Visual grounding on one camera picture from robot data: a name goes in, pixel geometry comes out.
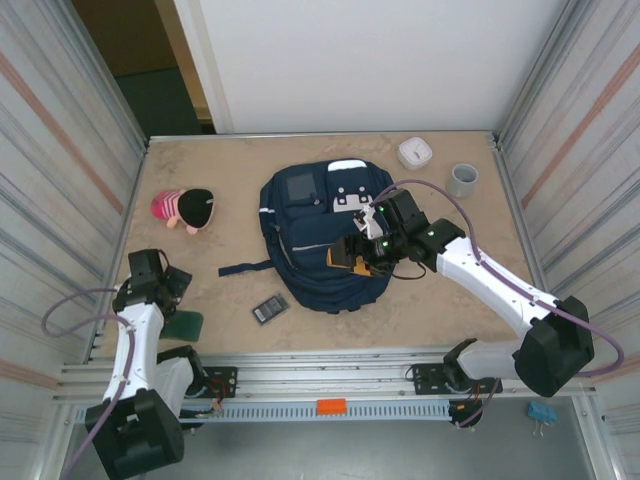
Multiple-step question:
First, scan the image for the navy blue backpack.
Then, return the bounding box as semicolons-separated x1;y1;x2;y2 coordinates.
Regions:
218;158;401;315

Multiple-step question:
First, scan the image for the black calculator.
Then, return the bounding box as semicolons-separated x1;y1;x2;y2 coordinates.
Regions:
252;293;291;327

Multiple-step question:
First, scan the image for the grey cup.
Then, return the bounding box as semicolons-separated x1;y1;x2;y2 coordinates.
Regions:
446;163;480;199

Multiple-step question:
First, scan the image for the pink striped plush doll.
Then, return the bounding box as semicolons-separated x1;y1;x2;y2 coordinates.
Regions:
151;188;217;236

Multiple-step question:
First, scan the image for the white square timer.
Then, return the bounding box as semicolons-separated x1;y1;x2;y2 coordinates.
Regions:
398;137;434;172

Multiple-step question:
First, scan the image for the blue binder clip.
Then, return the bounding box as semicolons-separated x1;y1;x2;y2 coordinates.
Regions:
526;400;557;439

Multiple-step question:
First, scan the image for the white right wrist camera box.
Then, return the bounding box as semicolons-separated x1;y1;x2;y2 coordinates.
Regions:
352;202;389;241

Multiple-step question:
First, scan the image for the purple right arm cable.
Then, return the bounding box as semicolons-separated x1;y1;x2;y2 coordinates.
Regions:
374;178;626;430

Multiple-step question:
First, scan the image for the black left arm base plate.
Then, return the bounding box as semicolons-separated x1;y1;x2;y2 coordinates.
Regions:
179;366;239;401

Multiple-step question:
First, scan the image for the aluminium mounting rail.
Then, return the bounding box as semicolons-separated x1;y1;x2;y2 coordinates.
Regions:
52;349;599;405

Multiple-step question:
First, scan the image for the aluminium table edge rail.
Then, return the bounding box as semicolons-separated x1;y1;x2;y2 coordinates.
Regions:
146;130;501;142

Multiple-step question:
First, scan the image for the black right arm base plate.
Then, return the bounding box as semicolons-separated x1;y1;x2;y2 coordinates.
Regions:
410;362;503;396

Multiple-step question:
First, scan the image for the grey slotted cable tray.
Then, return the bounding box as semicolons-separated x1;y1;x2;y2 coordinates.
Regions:
73;403;454;425

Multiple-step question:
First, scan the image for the white door frame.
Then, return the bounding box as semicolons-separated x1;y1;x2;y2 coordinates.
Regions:
172;0;236;135

